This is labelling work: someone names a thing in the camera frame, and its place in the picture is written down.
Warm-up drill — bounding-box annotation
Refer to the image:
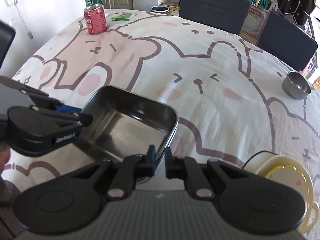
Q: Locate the red drink can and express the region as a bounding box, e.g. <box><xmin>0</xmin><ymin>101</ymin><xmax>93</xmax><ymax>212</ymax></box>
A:
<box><xmin>84</xmin><ymin>4</ymin><xmax>107</xmax><ymax>35</ymax></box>

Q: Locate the cream bowl with handles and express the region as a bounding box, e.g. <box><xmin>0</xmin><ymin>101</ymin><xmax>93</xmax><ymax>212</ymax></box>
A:
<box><xmin>255</xmin><ymin>155</ymin><xmax>316</xmax><ymax>240</ymax></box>

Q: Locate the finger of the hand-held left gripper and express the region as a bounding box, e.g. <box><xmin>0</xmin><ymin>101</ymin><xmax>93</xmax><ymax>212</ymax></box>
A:
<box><xmin>29</xmin><ymin>105</ymin><xmax>93</xmax><ymax>127</ymax></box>
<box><xmin>0</xmin><ymin>76</ymin><xmax>82</xmax><ymax>113</ymax></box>

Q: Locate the grey trash bin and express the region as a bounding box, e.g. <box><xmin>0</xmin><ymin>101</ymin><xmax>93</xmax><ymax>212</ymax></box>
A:
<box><xmin>151</xmin><ymin>5</ymin><xmax>170</xmax><ymax>14</ymax></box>

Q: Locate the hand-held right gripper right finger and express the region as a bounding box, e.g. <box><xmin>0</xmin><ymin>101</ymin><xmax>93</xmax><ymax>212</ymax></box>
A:
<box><xmin>165</xmin><ymin>147</ymin><xmax>252</xmax><ymax>200</ymax></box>

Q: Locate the small round steel bowl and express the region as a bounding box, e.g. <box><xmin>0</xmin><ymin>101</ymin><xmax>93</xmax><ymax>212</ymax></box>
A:
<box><xmin>282</xmin><ymin>71</ymin><xmax>312</xmax><ymax>100</ymax></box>

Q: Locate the green snack packet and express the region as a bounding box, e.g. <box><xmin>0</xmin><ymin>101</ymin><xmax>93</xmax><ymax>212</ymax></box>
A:
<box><xmin>112</xmin><ymin>12</ymin><xmax>137</xmax><ymax>21</ymax></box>

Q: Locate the white leaf-print plate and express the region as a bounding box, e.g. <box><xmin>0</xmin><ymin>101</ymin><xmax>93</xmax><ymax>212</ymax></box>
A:
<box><xmin>244</xmin><ymin>151</ymin><xmax>278</xmax><ymax>174</ymax></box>

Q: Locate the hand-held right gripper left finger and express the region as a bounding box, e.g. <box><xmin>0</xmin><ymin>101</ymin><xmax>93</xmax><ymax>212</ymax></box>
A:
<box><xmin>64</xmin><ymin>145</ymin><xmax>157</xmax><ymax>202</ymax></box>

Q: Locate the black vest white trim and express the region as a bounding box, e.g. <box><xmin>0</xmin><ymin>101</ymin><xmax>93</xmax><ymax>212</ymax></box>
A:
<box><xmin>277</xmin><ymin>0</ymin><xmax>318</xmax><ymax>25</ymax></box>

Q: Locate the dark blue chair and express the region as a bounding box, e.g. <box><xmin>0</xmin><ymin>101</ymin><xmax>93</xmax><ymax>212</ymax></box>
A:
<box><xmin>257</xmin><ymin>10</ymin><xmax>318</xmax><ymax>72</ymax></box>
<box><xmin>179</xmin><ymin>0</ymin><xmax>251</xmax><ymax>35</ymax></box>

